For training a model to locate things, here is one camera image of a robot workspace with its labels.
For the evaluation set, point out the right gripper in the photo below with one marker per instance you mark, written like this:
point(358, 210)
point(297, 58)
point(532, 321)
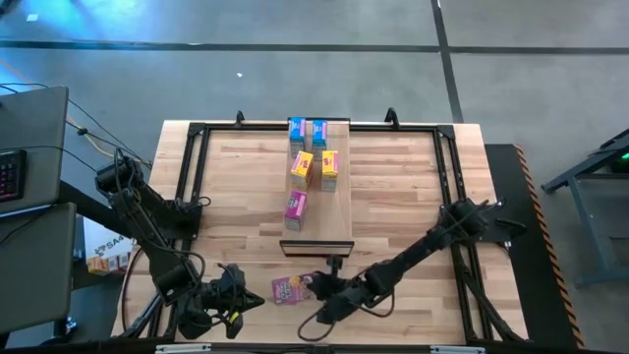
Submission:
point(346, 297)

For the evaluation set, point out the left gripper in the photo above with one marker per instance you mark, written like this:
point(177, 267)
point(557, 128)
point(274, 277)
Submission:
point(221, 295)

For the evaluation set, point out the pink cereal box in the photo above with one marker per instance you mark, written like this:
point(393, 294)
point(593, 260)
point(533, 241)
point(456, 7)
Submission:
point(296, 206)
point(290, 290)

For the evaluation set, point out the yellow cereal box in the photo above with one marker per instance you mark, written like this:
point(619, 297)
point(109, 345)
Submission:
point(329, 164)
point(302, 167)

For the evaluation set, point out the blue cereal box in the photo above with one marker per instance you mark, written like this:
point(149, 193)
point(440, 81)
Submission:
point(298, 133)
point(319, 135)

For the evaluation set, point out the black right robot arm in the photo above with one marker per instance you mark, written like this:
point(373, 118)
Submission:
point(417, 246)

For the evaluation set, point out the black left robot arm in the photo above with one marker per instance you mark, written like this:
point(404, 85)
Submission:
point(147, 216)

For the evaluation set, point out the yellow gripper tag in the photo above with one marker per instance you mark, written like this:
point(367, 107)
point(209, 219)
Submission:
point(235, 317)

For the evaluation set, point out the white printed cardboard box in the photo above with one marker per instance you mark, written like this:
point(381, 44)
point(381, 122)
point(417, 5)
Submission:
point(105, 241)

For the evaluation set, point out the grey desk panel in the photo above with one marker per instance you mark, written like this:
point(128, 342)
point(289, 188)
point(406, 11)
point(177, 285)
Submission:
point(34, 270)
point(39, 128)

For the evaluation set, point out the black mat with hazard stripe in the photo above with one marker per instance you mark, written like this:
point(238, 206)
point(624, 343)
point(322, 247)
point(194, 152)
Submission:
point(540, 305)

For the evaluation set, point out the black keyboard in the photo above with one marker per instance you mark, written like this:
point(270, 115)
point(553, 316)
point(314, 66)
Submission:
point(12, 174)

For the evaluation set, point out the blue-grey metal cart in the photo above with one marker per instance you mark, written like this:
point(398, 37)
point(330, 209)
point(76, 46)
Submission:
point(604, 275)

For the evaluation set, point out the silver bracket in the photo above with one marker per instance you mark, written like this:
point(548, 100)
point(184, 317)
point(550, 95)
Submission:
point(182, 349)
point(457, 350)

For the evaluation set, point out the black metal table frame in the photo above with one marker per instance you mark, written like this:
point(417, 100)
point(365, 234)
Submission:
point(368, 127)

